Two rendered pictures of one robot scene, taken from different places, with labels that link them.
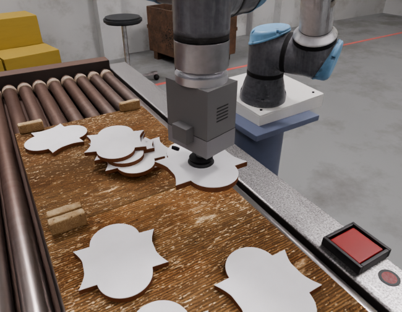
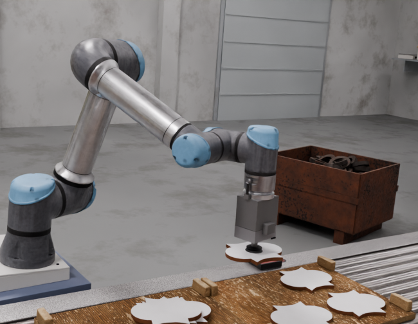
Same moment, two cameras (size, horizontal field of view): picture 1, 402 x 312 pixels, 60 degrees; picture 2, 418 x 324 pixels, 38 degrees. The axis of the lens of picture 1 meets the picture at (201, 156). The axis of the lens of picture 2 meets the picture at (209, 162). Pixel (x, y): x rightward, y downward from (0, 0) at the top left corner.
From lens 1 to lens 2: 156 cm
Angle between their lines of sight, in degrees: 85
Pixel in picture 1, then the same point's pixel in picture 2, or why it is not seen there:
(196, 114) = (272, 213)
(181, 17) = (274, 162)
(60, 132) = not seen: outside the picture
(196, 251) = (285, 296)
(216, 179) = (274, 247)
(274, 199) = (218, 276)
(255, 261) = (291, 279)
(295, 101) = not seen: hidden behind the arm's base
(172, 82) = (262, 201)
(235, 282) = (308, 285)
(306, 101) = not seen: hidden behind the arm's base
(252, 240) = (271, 281)
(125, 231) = (278, 314)
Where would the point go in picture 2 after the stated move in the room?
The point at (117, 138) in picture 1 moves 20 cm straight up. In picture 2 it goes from (161, 309) to (166, 220)
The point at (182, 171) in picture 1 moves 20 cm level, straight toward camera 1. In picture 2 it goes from (267, 254) to (348, 257)
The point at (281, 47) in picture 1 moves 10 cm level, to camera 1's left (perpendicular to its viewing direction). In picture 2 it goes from (61, 194) to (53, 204)
